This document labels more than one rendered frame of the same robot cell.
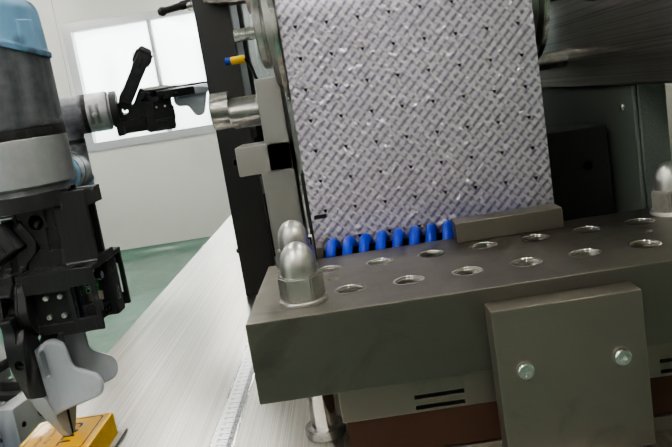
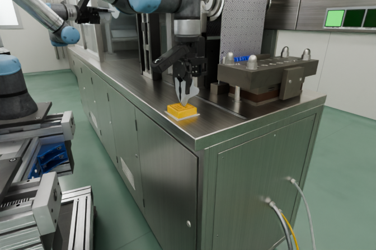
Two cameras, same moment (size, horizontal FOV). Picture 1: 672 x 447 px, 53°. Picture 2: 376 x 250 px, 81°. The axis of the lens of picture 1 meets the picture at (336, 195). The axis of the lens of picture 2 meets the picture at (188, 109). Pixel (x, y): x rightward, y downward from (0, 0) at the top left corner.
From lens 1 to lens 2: 63 cm
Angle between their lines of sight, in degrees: 36
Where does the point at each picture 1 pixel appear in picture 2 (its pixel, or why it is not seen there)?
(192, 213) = not seen: outside the picture
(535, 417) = (288, 90)
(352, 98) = (233, 23)
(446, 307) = (278, 69)
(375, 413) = (262, 92)
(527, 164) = (258, 45)
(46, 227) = (193, 46)
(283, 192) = not seen: hidden behind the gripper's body
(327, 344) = (262, 76)
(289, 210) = not seen: hidden behind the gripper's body
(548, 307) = (295, 69)
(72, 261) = (198, 56)
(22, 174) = (198, 30)
